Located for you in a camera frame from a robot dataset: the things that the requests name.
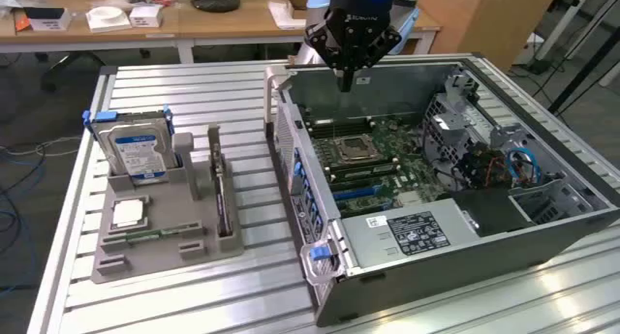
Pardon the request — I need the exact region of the black graphics card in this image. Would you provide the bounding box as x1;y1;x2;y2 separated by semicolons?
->
206;125;234;237

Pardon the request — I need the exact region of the silver CPU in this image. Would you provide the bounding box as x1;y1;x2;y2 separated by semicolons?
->
109;199;149;229

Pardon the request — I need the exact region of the grey disk bay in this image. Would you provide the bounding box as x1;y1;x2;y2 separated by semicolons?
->
508;179;606;226

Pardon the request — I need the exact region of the white box with black lid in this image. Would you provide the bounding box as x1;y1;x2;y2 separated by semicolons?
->
22;7;72;32

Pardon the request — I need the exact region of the blue wire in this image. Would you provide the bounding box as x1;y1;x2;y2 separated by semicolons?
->
502;147;541;186

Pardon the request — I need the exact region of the grey metal drive cage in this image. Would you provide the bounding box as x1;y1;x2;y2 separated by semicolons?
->
420;72;500;168

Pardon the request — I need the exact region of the black office chair base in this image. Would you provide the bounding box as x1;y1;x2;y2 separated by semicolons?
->
41;52;105;91

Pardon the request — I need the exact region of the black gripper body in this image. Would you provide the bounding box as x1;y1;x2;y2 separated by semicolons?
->
328;0;394;69

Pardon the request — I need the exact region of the white round-hole box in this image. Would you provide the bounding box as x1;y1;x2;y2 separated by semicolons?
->
85;6;133;33

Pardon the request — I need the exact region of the grey parts rack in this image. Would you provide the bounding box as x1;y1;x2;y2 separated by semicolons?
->
89;132;246;284

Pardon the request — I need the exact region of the small white cabinet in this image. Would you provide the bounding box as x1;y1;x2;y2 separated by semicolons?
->
512;32;546;66

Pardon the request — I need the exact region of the CPU socket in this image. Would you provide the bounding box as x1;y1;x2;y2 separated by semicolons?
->
336;134;377;164

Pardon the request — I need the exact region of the green RAM stick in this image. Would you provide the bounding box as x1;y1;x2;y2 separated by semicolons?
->
328;162;398;181
104;227;182;243

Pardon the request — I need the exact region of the wooden cabinet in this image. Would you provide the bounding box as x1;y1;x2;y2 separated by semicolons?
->
416;0;562;73

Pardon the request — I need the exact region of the blue network cable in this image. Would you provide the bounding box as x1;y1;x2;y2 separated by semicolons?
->
0;147;48;298

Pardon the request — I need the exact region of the black slanted pole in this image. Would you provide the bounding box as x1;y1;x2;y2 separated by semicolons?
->
546;0;620;115

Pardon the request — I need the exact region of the dark grey PC case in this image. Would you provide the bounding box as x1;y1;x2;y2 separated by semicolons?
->
262;52;620;327

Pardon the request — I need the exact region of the wooden desk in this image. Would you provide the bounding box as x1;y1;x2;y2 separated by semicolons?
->
0;0;442;65

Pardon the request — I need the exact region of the grey power supply unit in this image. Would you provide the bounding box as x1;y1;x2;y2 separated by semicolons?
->
341;197;480;272

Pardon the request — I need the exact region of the green motherboard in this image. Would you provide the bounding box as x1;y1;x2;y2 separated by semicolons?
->
300;110;456;219

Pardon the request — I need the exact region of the white paper stack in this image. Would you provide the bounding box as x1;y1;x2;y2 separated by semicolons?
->
268;1;309;30

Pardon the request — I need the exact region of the hard disk with blue carrier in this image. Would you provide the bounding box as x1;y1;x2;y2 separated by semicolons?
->
81;105;182;186

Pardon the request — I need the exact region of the blue expansion slot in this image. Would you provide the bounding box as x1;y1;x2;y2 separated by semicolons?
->
332;185;386;201

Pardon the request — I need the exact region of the plain white box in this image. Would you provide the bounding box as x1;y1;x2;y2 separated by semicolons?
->
128;4;165;28

